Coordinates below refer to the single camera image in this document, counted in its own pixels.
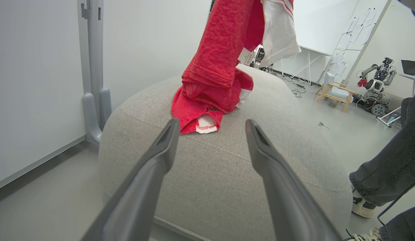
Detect white floor rack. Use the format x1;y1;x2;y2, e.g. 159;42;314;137
376;106;403;128

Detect grey fabric sofa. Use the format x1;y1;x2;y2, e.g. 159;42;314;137
98;64;353;241

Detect black white background device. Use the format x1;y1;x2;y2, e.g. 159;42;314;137
252;44;274;72

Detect blue jeans leg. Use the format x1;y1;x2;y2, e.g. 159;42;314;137
349;86;415;207
378;203;415;241

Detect small wooden bench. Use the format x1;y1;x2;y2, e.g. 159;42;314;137
316;82;356;113

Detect white folding table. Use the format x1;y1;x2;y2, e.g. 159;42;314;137
289;45;332;85

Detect grey partition bottom rail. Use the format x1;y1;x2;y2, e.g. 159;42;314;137
0;134;89;193

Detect black floor cables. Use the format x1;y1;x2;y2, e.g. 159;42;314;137
276;72;317;98

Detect white sneaker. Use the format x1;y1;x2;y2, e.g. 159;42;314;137
351;189;376;219
346;228;383;241

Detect grey wheeled background robot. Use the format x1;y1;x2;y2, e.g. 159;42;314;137
357;57;398;117

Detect open black laptop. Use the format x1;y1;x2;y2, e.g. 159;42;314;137
401;60;415;77

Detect red sports jersey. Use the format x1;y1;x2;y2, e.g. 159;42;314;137
171;0;302;135

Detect white laptop desk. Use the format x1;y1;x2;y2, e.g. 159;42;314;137
399;74;415;97

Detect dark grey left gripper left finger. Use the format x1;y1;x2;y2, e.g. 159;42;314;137
81;118;181;241

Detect whiteboard with pinned papers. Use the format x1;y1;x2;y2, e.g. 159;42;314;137
328;0;394;86

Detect grey partition post with feet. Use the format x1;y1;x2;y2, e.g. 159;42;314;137
77;0;113;145

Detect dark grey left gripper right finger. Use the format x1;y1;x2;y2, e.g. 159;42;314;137
245;119;342;241

